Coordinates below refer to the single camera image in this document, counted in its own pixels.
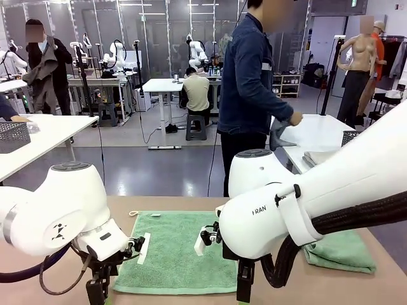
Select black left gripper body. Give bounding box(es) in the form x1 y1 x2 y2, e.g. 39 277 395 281
83 250 127 283

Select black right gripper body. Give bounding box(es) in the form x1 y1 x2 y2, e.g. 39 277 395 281
222 243 256 277

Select green terry towel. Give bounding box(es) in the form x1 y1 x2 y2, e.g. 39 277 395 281
113 210 240 295
301 229 378 275

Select person's right forearm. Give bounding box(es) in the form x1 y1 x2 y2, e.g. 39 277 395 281
251 90 295 127

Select grey plastic mesh basket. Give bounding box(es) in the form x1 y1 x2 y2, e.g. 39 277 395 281
0 121 32 154
341 130 364 149

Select light grey folded towel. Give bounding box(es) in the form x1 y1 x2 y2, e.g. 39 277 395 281
303 151 340 166

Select grey plastic stool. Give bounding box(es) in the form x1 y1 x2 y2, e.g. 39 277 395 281
186 113 207 142
97 104 120 128

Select seated person beige shirt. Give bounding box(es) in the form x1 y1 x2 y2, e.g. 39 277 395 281
180 66 210 117

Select person in dark sweater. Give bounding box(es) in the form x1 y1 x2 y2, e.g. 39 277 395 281
0 94 31 123

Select person in denim jacket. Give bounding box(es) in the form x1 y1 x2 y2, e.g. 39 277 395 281
217 0 305 198

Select black tripod stand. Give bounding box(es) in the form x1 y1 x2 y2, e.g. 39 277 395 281
320 34 347 116
133 39 146 98
69 40 95 118

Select white standing desk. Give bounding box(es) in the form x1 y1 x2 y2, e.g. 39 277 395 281
142 78 187 151

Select grey brown jacket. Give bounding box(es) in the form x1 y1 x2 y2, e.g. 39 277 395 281
21 34 60 112

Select black bags pile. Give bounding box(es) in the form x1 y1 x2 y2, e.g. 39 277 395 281
301 62 327 89

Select white lab desk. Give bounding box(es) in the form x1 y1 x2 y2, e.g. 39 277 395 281
0 78 32 114

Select person in dark cap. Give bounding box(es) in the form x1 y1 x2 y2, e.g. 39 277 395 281
208 53 225 69

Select black shelf cart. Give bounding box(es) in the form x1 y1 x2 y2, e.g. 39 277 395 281
368 91 398 125

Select man in black sweater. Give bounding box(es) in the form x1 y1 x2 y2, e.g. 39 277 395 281
24 18 74 116

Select bare mannequin black trousers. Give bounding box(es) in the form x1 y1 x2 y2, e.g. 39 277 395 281
336 15 379 128

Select clothes rack with garments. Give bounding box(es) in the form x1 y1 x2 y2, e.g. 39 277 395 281
380 34 407 80

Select thin black plug cable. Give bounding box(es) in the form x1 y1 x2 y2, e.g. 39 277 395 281
38 254 93 295

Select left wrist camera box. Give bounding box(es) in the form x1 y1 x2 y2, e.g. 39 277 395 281
122 233 151 266

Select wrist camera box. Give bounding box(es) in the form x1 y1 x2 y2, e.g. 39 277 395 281
193 220 223 257
122 233 151 266

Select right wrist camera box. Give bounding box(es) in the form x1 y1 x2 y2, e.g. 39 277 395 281
193 220 223 257

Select thick dark arm cable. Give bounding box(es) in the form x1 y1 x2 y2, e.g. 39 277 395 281
0 244 71 281

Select white cable strap bracket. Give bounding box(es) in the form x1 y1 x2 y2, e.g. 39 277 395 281
275 183 325 248

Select thin black hanging cable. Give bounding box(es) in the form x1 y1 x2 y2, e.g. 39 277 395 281
97 117 106 184

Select white frame workbench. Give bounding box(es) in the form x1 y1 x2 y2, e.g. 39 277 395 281
68 74 133 125

